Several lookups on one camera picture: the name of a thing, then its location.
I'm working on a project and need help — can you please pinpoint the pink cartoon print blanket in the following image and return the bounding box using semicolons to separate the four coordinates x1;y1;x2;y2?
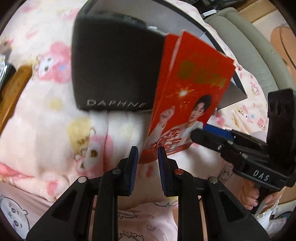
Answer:
1;1;268;209

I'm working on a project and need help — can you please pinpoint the black cardboard box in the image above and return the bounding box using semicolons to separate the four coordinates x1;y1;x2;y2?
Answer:
79;0;247;111

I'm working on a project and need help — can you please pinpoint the wooden comb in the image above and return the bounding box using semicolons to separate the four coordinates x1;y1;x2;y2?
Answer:
1;65;33;133

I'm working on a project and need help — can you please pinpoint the red envelope with man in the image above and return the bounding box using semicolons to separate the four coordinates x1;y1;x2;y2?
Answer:
139;31;235;164

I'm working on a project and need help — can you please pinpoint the grey green sofa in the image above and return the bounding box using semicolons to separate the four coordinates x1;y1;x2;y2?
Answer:
205;8;295;95

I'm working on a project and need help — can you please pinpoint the black Daphne box lid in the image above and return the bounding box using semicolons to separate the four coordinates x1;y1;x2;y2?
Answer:
71;14;165;111

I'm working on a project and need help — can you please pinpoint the person's hand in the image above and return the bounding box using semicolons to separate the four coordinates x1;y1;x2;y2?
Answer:
239;179;286;211

